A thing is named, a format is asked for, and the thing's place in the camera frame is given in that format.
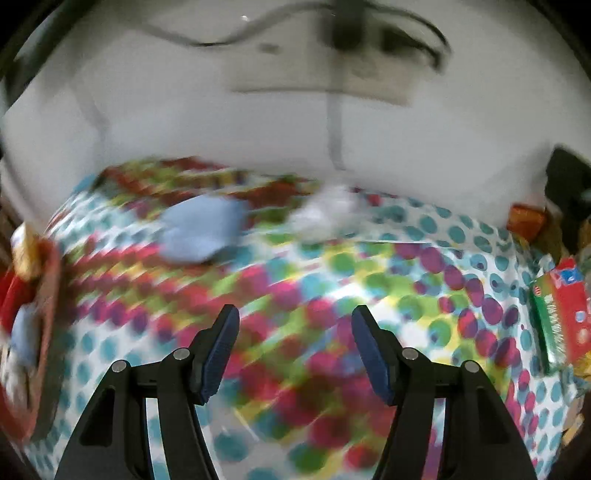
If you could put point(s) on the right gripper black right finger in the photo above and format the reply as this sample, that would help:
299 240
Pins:
480 440

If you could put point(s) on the black power adapter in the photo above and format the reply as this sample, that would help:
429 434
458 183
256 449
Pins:
347 24

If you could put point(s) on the red green medicine box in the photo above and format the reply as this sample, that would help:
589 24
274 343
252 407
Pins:
561 315

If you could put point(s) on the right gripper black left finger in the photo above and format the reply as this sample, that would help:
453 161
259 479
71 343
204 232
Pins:
110 440

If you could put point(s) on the white wall socket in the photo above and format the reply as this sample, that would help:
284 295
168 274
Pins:
297 56

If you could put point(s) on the red snack packet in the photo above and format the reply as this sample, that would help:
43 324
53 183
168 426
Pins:
526 221

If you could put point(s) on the red sock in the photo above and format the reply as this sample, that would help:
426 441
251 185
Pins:
15 293

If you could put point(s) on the white crumpled plastic bag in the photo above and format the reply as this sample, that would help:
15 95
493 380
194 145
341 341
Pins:
332 212

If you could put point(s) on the blue sock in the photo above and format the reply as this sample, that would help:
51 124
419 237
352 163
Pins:
200 228

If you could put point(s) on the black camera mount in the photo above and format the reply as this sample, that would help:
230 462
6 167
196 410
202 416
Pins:
568 182

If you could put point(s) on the red round tray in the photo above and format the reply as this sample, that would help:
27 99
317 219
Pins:
22 389

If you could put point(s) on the yellow medicine box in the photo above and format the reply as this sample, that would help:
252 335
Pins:
26 247

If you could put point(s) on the colourful polka dot cloth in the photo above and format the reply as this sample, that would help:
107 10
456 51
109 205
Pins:
295 401

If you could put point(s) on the white sock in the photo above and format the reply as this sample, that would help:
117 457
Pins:
26 335

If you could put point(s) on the black plug with cable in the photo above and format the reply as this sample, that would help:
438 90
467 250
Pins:
394 40

